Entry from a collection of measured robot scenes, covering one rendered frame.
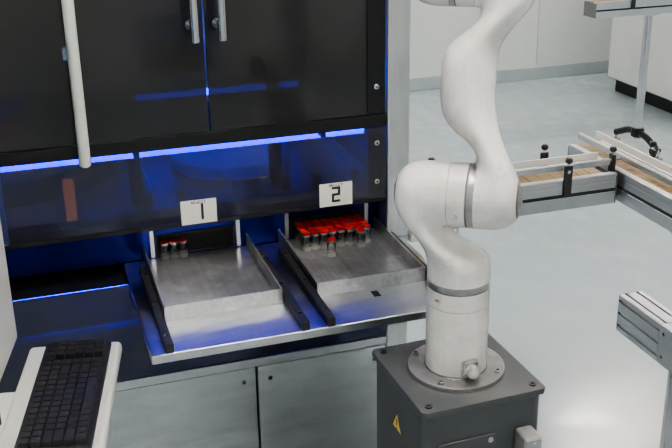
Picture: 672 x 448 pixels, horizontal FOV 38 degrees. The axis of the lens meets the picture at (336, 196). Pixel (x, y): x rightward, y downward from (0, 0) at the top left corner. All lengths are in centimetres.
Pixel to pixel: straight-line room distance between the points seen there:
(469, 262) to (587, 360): 202
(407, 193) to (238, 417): 103
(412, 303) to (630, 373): 171
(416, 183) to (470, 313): 27
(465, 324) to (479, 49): 51
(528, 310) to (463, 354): 225
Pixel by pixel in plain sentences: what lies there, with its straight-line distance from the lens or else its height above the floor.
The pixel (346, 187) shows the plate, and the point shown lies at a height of 103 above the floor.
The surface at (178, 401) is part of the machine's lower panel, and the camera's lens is 254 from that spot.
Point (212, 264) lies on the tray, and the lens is 238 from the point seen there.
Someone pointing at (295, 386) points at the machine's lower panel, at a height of 50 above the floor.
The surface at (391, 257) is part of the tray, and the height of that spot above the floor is 88.
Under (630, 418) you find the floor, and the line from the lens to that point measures 350.
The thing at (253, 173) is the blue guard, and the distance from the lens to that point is 233.
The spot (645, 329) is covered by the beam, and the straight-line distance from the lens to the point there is 297.
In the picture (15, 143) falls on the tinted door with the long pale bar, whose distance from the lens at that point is 225.
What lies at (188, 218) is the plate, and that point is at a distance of 233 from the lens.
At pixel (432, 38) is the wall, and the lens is 751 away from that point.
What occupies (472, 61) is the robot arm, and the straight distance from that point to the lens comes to 175.
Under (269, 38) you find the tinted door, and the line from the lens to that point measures 227.
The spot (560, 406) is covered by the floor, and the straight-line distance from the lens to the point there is 351.
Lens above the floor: 185
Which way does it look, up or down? 20 degrees down
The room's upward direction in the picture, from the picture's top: 1 degrees counter-clockwise
